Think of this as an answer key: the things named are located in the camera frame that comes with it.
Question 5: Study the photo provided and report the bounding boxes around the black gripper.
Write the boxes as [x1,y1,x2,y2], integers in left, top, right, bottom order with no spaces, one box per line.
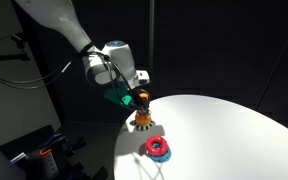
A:
[127,82,152,115]

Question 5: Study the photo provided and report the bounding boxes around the black white striped base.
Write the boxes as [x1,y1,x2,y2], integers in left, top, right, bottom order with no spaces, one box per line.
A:
[129,119,156,132]

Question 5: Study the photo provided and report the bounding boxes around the grey vertical pole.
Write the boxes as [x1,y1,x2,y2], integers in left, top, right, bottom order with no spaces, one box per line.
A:
[148,0,156,98]

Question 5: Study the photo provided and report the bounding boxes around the purple tool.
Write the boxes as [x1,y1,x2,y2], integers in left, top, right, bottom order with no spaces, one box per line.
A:
[41,132,64,148]

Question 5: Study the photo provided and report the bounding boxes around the black bin with tools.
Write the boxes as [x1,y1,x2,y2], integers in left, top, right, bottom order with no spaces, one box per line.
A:
[24,149,61,180]

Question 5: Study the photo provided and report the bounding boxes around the black mounting bar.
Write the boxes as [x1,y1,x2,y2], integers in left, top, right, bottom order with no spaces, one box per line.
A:
[0,32,31,64]

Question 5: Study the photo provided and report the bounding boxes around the orange yellow ring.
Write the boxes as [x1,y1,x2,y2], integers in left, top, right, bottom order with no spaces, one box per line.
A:
[134,112,152,127]

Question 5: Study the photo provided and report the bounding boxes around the red ring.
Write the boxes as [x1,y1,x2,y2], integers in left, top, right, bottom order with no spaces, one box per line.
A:
[145,135,169,157]

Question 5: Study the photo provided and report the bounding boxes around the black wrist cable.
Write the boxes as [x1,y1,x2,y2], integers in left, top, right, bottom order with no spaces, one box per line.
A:
[79,42,142,109]

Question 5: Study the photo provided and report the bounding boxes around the blue ring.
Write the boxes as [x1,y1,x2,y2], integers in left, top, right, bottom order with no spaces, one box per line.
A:
[149,146,173,164]

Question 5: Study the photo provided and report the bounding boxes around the orange handled tool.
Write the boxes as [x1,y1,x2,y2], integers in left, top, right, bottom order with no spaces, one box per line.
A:
[38,148,53,157]

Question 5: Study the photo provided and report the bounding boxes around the black loose cable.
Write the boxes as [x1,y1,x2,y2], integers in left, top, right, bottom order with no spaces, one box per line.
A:
[0,61,74,86]
[0,66,72,92]

